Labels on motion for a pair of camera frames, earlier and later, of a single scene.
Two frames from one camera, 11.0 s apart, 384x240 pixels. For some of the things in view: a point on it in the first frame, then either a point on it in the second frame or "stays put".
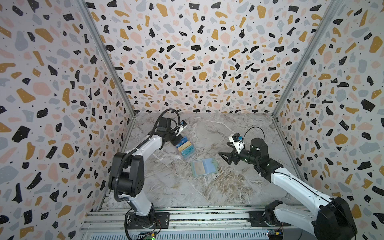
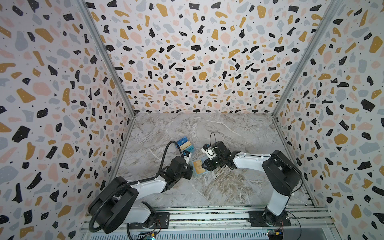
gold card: [199, 167] stays put
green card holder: [202, 167] stays put
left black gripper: [179, 138] → [190, 170]
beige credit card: [184, 146] stays put
